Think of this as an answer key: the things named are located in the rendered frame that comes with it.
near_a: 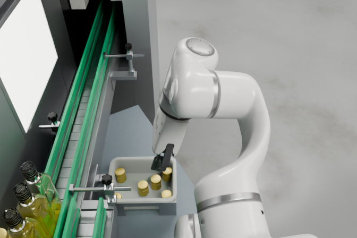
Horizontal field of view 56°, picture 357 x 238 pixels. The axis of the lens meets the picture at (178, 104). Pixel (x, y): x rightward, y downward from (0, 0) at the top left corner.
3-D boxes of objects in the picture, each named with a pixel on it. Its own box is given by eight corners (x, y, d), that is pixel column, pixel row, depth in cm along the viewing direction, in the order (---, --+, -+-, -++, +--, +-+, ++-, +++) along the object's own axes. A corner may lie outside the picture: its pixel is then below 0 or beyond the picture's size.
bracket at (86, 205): (87, 210, 103) (83, 198, 99) (118, 210, 104) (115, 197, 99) (85, 221, 101) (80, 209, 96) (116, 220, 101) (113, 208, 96)
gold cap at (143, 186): (149, 187, 115) (148, 179, 112) (148, 196, 112) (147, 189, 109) (138, 187, 115) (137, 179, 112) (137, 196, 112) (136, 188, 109)
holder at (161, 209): (99, 172, 121) (95, 159, 116) (175, 171, 122) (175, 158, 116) (91, 217, 109) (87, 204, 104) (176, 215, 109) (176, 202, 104)
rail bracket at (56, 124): (47, 138, 117) (36, 110, 108) (67, 137, 117) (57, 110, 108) (44, 146, 114) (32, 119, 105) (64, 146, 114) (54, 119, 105)
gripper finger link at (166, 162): (170, 124, 65) (164, 132, 70) (166, 163, 62) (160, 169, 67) (176, 125, 65) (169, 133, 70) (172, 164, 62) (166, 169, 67)
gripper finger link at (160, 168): (157, 147, 68) (150, 167, 73) (156, 160, 66) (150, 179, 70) (172, 150, 69) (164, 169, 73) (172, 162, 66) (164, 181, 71)
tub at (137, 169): (114, 171, 121) (110, 156, 115) (176, 170, 122) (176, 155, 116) (107, 216, 109) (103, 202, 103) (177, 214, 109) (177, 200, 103)
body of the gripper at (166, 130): (160, 79, 66) (149, 118, 73) (159, 116, 58) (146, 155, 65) (197, 86, 67) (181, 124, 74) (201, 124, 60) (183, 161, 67)
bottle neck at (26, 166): (28, 173, 80) (22, 160, 77) (41, 172, 80) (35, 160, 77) (24, 184, 78) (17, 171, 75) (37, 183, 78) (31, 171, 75)
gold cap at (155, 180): (161, 181, 116) (161, 173, 113) (161, 190, 114) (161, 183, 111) (151, 181, 116) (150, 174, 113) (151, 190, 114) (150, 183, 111)
